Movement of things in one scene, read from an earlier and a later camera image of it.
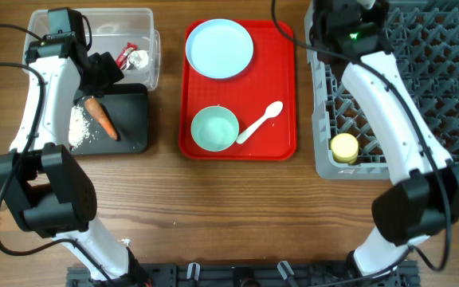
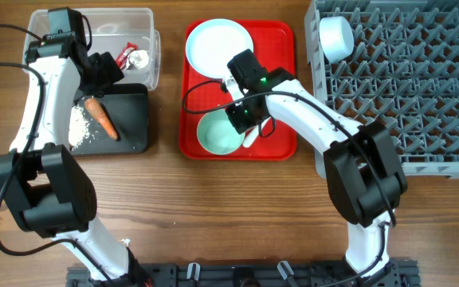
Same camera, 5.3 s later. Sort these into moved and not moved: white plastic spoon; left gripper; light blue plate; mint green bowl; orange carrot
Moved: mint green bowl; white plastic spoon
Not moved: left gripper; orange carrot; light blue plate
